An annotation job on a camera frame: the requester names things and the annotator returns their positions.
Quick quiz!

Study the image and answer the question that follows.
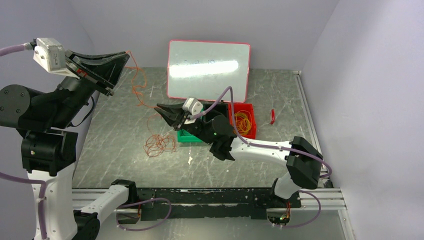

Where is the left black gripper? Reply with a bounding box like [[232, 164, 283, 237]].
[[49, 47, 131, 127]]

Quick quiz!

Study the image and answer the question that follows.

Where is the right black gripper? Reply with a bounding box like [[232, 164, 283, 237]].
[[154, 103, 214, 146]]

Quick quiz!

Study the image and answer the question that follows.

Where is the green plastic bin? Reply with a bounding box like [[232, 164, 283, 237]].
[[177, 129, 202, 143]]

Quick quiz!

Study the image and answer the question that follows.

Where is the orange cable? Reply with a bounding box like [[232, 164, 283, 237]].
[[124, 50, 178, 159]]

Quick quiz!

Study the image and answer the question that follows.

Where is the yellow cable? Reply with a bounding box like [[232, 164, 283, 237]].
[[233, 111, 253, 136]]

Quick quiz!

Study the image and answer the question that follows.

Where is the red plastic bin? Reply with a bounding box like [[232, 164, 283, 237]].
[[228, 103, 257, 139]]

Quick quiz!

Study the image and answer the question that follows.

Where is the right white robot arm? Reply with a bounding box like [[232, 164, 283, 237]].
[[155, 103, 323, 207]]

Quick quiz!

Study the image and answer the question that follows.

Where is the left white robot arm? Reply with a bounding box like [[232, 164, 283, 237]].
[[0, 50, 139, 240]]

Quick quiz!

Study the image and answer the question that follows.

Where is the pink framed whiteboard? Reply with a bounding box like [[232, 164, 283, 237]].
[[166, 39, 251, 103]]

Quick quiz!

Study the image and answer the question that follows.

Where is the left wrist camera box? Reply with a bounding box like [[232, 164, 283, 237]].
[[33, 37, 67, 76]]

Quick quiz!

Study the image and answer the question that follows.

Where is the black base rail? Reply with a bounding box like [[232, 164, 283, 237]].
[[127, 187, 301, 221]]

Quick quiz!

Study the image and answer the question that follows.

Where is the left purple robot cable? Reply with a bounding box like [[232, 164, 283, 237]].
[[0, 43, 173, 240]]

